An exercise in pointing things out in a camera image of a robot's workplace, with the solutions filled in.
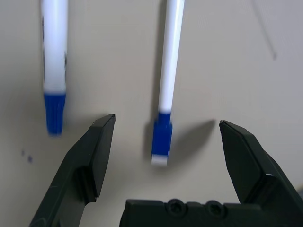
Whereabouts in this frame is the thin white pen blue eraser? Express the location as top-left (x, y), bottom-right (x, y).
top-left (151, 0), bottom-right (186, 166)

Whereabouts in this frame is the thick white marker blue cap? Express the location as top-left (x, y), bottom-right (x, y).
top-left (39, 0), bottom-right (69, 137)

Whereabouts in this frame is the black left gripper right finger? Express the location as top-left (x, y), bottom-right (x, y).
top-left (219, 119), bottom-right (303, 227)

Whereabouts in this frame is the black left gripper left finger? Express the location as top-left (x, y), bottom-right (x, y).
top-left (28, 113), bottom-right (116, 227)

